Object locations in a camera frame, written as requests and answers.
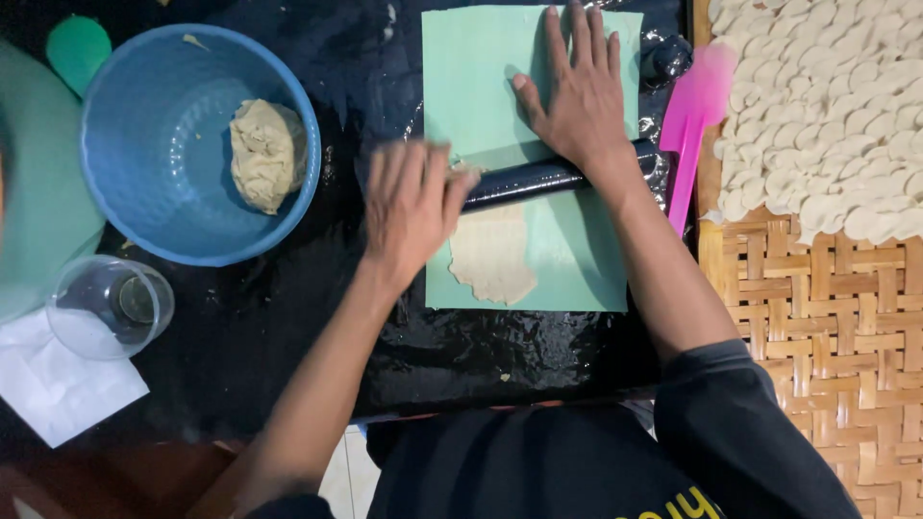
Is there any person's left hand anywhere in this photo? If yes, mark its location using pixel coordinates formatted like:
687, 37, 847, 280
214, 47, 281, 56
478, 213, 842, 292
362, 140, 481, 285

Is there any person's right hand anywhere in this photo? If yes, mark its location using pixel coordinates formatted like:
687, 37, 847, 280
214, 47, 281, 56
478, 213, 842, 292
511, 0, 643, 183

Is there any black rolling pin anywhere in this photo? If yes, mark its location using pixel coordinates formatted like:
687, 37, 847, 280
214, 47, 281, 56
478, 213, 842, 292
460, 138, 661, 214

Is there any flattened beige dough sheet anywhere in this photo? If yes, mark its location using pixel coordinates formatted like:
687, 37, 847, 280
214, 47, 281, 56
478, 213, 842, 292
448, 161, 539, 306

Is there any pink plastic spatula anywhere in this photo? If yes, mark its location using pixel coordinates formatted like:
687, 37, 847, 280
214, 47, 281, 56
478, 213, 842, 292
658, 41, 739, 238

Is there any black plastic-wrapped round object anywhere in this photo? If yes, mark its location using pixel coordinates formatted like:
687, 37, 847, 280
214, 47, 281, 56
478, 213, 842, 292
640, 34, 695, 86

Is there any light green plastic sheet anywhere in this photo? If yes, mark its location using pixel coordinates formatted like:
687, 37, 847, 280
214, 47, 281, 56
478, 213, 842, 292
421, 5, 645, 313

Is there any black plastic table cover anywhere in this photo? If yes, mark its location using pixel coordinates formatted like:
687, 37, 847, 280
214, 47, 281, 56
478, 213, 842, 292
0, 0, 695, 462

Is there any beige dough lump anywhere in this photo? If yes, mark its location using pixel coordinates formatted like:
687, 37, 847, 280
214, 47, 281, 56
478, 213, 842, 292
228, 98, 310, 216

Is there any pile of cut dough pieces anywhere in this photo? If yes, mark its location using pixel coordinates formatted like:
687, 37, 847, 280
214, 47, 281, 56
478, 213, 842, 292
702, 0, 923, 247

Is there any blue plastic bowl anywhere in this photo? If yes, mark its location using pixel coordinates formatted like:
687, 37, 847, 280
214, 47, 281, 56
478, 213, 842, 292
78, 23, 323, 268

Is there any clear drinking glass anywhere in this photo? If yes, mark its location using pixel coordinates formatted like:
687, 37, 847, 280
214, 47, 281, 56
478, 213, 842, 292
45, 255, 176, 360

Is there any person's black shirt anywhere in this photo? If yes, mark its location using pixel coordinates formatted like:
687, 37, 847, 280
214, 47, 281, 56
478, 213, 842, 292
245, 339, 862, 519

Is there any woven bamboo tray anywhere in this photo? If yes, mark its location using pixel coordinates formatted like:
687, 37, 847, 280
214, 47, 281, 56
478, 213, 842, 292
691, 0, 923, 519

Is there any small green round object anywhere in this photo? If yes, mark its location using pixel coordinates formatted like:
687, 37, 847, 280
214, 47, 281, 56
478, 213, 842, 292
45, 15, 113, 99

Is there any large pale green lid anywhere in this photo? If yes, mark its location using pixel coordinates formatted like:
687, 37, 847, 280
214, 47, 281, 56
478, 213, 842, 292
0, 37, 107, 325

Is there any white paper sheet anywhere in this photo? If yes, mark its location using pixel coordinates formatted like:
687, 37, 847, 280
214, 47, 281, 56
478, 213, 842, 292
0, 309, 151, 449

